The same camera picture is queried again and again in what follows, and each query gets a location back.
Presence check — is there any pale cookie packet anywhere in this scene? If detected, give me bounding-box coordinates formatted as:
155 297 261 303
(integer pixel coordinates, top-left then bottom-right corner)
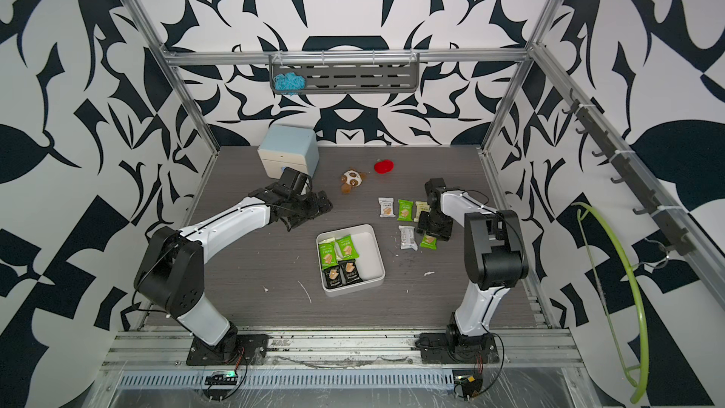
413 201 430 222

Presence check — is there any small green cookie packet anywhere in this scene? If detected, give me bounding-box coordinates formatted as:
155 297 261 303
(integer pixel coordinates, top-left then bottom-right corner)
420 234 438 250

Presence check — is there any white cookie packet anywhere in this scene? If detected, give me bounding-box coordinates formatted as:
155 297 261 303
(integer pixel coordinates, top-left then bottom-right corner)
378 198 396 218
398 226 418 250

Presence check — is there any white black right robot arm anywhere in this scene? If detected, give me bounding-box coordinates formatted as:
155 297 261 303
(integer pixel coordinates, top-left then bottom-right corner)
416 178 529 344

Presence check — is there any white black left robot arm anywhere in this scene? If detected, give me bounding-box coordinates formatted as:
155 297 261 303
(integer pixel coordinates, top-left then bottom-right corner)
134 168 332 353

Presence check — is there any white storage box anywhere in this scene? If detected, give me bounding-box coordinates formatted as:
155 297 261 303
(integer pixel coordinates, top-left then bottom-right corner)
315 224 386 298

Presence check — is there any light blue drawer cabinet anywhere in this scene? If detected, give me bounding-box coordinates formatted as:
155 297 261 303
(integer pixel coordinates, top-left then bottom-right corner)
258 125 319 179

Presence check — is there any brown white plush toy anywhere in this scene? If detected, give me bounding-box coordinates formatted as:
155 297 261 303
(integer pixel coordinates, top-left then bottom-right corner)
341 169 367 195

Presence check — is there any red plush heart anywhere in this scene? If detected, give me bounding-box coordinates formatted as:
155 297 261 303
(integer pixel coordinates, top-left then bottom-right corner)
374 160 395 175

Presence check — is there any black cookie packet left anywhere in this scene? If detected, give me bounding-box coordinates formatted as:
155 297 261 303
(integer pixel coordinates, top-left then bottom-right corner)
322 266 345 290

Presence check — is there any black cookie packet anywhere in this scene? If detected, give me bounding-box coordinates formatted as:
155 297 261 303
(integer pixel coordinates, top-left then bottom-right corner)
338 260 363 285
322 266 345 290

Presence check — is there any black cookie packet middle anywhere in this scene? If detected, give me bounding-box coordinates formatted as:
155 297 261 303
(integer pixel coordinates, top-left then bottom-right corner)
338 260 363 285

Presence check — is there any blue crochet item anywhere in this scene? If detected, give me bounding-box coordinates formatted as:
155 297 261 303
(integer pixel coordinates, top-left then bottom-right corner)
274 73 307 96

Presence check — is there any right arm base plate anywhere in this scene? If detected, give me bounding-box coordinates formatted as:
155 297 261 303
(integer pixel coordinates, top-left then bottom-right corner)
415 332 500 365

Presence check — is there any grey wall rack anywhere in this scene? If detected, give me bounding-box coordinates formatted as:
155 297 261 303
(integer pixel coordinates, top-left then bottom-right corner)
268 50 420 94

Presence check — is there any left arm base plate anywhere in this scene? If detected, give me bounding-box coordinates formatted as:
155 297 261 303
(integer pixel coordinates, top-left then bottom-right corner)
186 334 270 366

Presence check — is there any black hook rail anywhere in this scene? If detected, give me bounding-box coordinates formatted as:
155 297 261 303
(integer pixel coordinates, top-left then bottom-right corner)
566 90 696 256

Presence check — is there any green hose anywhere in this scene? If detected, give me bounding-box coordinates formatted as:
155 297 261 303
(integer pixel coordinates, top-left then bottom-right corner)
571 201 651 404

